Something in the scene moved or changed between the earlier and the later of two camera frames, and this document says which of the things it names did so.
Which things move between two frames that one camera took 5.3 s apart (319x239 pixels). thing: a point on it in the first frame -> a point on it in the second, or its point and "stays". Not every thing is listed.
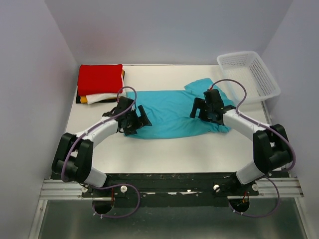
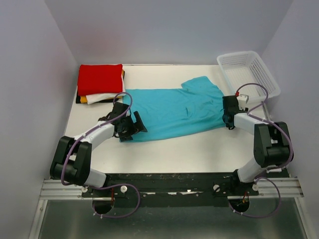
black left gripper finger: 131,130 -> 125,136
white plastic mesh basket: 247,68 stays
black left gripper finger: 143,118 -> 139,125
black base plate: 173,189 stays
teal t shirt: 168,111 stays
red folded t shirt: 99,78 stays
